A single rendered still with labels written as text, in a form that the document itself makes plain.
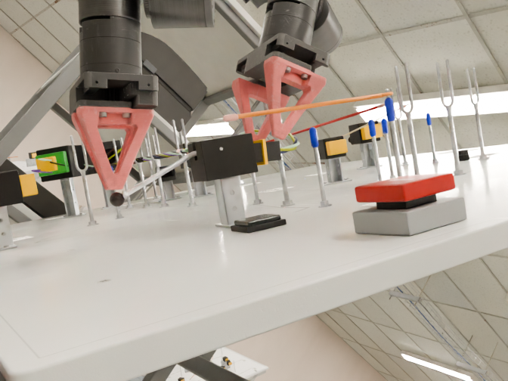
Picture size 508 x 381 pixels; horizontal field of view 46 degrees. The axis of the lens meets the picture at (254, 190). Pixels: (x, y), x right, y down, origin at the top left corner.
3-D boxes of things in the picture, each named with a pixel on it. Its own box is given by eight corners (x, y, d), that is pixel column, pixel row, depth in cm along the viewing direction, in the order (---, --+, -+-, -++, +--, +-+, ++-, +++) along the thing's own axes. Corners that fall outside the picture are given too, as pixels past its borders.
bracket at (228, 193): (215, 226, 64) (206, 179, 63) (236, 221, 65) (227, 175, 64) (231, 228, 59) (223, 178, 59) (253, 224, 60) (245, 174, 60)
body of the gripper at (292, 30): (280, 94, 73) (291, 39, 74) (329, 70, 64) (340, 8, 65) (233, 75, 70) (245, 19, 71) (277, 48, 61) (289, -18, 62)
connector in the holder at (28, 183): (17, 197, 83) (13, 176, 83) (32, 194, 84) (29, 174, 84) (23, 196, 79) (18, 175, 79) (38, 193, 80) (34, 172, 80)
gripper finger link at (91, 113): (138, 190, 62) (137, 99, 62) (157, 188, 56) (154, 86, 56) (70, 191, 59) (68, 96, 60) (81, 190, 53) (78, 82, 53)
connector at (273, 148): (229, 165, 63) (227, 147, 63) (268, 161, 66) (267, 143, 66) (243, 164, 61) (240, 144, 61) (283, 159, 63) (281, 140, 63)
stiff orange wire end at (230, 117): (211, 124, 50) (210, 117, 50) (388, 97, 56) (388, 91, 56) (215, 122, 49) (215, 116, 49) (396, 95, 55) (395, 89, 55)
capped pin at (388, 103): (393, 205, 56) (375, 90, 55) (401, 202, 57) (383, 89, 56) (407, 205, 55) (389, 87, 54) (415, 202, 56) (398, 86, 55)
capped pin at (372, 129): (388, 187, 75) (378, 117, 74) (377, 188, 75) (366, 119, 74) (385, 186, 76) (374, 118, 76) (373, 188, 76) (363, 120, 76)
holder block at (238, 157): (193, 182, 62) (186, 144, 62) (242, 173, 65) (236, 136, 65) (207, 181, 59) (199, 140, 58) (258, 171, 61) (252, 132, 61)
